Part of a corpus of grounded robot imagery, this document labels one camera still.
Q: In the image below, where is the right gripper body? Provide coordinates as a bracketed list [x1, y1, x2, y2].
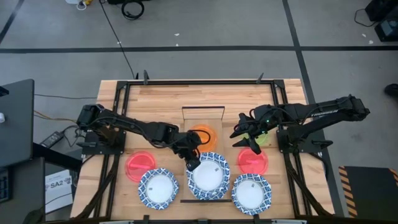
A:
[238, 104, 280, 135]

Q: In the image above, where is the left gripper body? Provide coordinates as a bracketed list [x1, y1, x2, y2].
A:
[176, 138, 202, 172]

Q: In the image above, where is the green plastic plate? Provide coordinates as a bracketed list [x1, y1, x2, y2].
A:
[242, 129, 270, 147]

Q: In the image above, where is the orange plastic plate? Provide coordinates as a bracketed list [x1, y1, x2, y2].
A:
[188, 124, 218, 154]

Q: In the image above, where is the pink plastic plate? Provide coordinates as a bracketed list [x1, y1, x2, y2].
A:
[237, 147, 269, 175]
[124, 151, 157, 184]

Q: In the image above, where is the black mat with hazard stripes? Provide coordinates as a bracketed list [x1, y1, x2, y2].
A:
[338, 166, 398, 218]

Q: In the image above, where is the person's foot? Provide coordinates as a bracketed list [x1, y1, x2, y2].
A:
[384, 83, 398, 96]

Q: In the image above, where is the white printed paper sheet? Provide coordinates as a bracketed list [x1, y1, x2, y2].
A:
[45, 169, 74, 214]

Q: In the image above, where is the black power adapter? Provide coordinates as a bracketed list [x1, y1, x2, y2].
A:
[39, 131, 65, 149]

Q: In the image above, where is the black equipment case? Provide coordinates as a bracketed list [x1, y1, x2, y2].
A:
[374, 17, 398, 42]

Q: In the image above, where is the black bag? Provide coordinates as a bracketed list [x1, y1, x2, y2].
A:
[364, 0, 398, 22]

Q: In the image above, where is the dark grey side desk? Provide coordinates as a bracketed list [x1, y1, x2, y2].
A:
[0, 78, 35, 169]

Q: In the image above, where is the black device with buttons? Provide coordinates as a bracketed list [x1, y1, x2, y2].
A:
[0, 167, 13, 203]

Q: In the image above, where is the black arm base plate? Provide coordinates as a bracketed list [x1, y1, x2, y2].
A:
[81, 129, 127, 156]
[276, 129, 333, 154]

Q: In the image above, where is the black aluminium table frame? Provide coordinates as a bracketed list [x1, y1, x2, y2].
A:
[73, 79, 336, 224]

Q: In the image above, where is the long black floor cable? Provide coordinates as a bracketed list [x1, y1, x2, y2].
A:
[98, 0, 137, 79]

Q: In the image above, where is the yellow floor cable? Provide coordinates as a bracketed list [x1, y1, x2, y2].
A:
[33, 110, 81, 123]

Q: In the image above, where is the thin black floor cable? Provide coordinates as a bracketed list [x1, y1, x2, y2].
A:
[34, 93, 98, 100]

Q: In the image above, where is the coiled black cable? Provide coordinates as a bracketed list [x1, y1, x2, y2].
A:
[120, 0, 146, 21]

